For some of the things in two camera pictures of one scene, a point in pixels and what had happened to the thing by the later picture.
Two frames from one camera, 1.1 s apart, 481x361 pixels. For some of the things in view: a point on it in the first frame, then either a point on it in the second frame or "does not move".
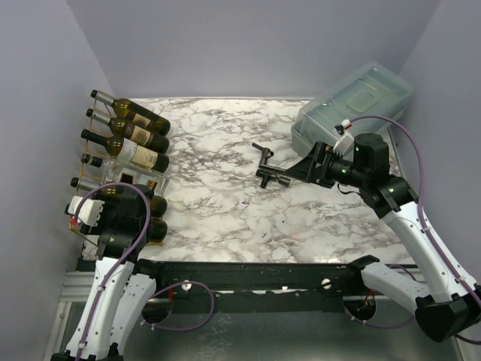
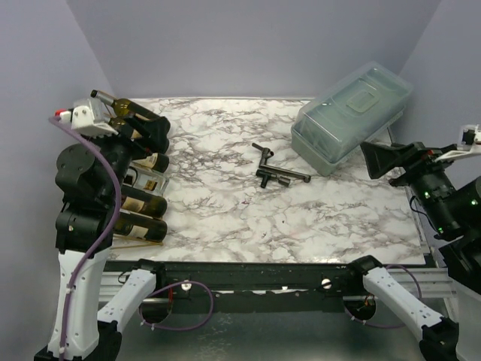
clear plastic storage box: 366,101 does not move
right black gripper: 319,162 -> 406,165
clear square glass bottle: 119,171 does not move
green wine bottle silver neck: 134,113 does not move
